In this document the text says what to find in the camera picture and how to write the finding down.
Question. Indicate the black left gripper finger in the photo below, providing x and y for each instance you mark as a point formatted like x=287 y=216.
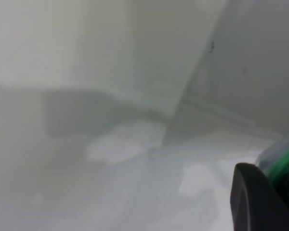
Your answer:
x=257 y=202

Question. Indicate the clear zip bag green zipper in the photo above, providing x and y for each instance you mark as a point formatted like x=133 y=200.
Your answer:
x=282 y=164

